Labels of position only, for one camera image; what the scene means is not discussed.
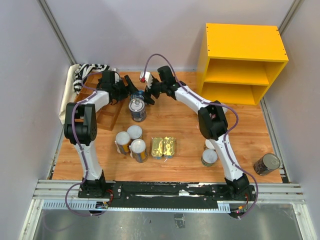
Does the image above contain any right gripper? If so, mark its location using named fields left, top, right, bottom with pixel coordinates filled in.
left=142, top=77, right=167, bottom=105

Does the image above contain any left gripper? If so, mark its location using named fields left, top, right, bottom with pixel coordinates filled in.
left=112, top=75, right=139, bottom=102

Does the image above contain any blue yellow can white lid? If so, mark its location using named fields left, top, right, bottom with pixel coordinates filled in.
left=129, top=139, right=148, bottom=163

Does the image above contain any red white can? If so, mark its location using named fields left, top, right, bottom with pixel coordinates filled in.
left=221, top=103, right=228, bottom=115

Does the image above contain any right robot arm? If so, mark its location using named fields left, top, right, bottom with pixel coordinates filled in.
left=140, top=65, right=259, bottom=201

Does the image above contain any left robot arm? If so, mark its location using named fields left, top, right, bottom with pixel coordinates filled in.
left=64, top=70, right=138, bottom=198

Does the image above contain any wooden divided tray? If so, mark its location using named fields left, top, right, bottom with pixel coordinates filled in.
left=75, top=72, right=127, bottom=131

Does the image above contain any gold rectangular tin left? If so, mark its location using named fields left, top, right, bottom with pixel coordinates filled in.
left=151, top=137, right=164, bottom=160

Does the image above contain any gold rectangular tin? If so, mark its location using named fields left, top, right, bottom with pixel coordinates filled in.
left=151, top=137, right=164, bottom=160
left=163, top=136, right=176, bottom=159

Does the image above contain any gold rectangular tin right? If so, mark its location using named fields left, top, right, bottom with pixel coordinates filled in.
left=163, top=136, right=176, bottom=159

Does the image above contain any striped cloth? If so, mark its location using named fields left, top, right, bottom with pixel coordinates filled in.
left=73, top=63, right=110, bottom=95

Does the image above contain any yellow shelf cabinet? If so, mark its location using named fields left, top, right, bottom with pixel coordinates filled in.
left=196, top=23, right=289, bottom=106

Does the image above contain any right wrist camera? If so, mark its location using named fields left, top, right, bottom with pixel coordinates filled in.
left=139, top=71, right=154, bottom=89

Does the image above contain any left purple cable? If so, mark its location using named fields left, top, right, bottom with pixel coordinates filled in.
left=64, top=72, right=108, bottom=217

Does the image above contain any purple cable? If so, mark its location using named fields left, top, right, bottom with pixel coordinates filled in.
left=144, top=53, right=260, bottom=221
left=64, top=72, right=108, bottom=217

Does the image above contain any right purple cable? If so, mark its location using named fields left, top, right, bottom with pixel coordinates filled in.
left=144, top=53, right=260, bottom=221

